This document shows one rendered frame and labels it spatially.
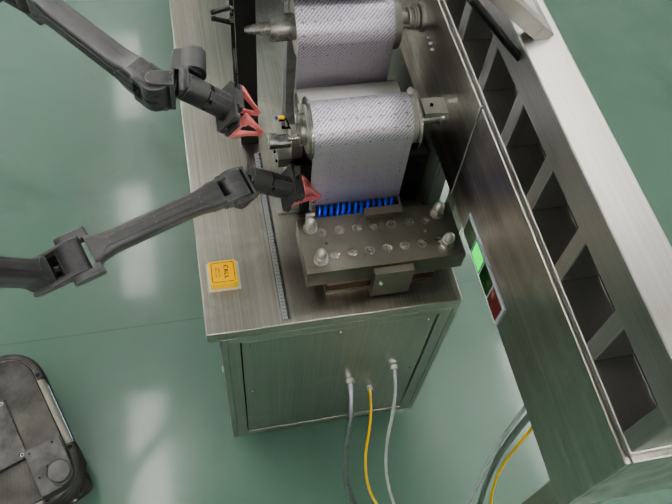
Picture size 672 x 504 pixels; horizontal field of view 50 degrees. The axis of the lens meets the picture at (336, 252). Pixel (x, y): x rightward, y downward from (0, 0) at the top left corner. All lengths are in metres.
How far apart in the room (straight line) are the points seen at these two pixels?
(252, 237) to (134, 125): 1.61
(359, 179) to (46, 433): 1.31
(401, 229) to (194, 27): 1.06
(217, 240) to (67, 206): 1.37
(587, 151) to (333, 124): 0.63
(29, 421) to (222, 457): 0.64
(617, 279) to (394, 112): 0.73
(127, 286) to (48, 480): 0.87
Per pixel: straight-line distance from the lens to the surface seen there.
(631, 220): 1.16
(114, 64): 1.55
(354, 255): 1.74
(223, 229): 1.93
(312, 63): 1.79
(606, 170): 1.20
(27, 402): 2.54
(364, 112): 1.65
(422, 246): 1.79
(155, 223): 1.60
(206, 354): 2.75
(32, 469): 2.41
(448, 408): 2.73
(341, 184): 1.77
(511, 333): 1.52
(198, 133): 2.14
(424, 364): 2.23
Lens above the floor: 2.50
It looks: 57 degrees down
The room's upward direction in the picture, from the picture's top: 8 degrees clockwise
